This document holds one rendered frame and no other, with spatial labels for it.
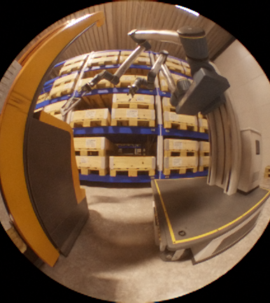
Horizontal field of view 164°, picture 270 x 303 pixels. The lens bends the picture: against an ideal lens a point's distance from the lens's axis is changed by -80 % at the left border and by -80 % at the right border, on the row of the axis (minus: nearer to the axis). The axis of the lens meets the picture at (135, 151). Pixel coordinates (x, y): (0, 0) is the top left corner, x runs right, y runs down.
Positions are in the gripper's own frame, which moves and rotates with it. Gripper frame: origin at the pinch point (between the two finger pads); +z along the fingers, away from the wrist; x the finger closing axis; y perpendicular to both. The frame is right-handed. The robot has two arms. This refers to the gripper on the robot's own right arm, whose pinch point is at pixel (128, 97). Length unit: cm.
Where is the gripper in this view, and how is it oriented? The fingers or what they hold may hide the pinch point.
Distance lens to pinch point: 129.4
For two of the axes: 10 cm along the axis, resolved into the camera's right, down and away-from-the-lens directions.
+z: -4.3, 9.1, -0.1
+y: 9.0, 4.2, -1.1
